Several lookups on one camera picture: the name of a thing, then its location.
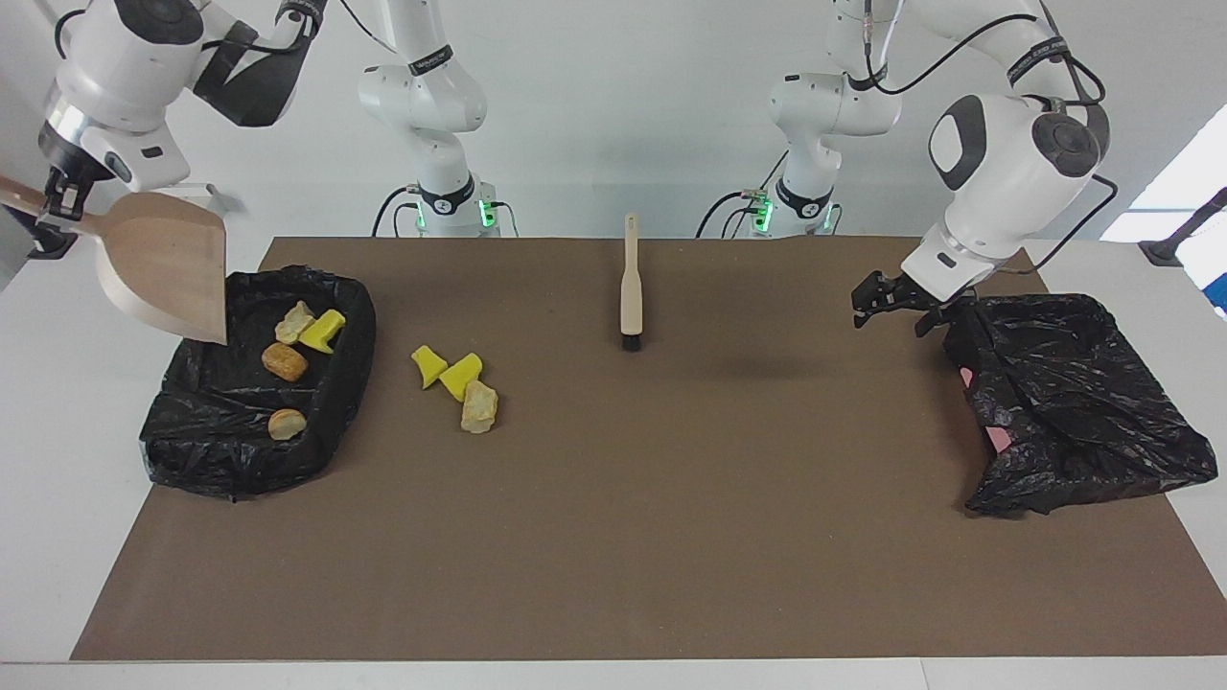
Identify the yellow sponge wedge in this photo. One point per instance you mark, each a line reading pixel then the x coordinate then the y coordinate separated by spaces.
pixel 428 366
pixel 461 376

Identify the blue object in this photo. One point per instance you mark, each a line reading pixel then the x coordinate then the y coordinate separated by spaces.
pixel 1219 292

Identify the beige hand brush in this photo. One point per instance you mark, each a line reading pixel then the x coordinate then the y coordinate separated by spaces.
pixel 631 297

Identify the notched yellow sponge piece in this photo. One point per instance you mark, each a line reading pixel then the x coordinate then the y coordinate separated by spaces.
pixel 323 331

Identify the white wall power outlet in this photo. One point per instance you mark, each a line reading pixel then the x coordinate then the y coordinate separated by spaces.
pixel 216 196

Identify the striped croissant bread piece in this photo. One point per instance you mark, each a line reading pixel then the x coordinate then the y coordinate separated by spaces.
pixel 295 323

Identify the black camera stand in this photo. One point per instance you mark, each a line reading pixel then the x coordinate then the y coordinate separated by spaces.
pixel 57 244
pixel 1165 251

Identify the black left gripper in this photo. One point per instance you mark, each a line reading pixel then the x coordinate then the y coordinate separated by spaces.
pixel 935 299

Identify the black bag-lined pink bin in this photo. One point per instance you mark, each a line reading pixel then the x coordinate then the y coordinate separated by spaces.
pixel 1074 412

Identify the brown oval bread loaf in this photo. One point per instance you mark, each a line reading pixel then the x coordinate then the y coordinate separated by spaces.
pixel 285 362

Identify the beige plastic dustpan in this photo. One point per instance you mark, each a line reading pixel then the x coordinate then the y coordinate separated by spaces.
pixel 163 268

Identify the pale crusty bread chunk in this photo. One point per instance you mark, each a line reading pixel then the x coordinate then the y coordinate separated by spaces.
pixel 478 407

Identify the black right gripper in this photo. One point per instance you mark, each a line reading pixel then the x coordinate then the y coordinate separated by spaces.
pixel 65 182

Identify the brown table mat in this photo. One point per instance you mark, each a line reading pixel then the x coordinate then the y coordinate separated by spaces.
pixel 671 527

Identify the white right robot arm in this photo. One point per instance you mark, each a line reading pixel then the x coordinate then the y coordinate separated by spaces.
pixel 125 57

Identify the small striped bread roll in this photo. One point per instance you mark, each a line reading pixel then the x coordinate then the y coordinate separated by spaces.
pixel 287 424

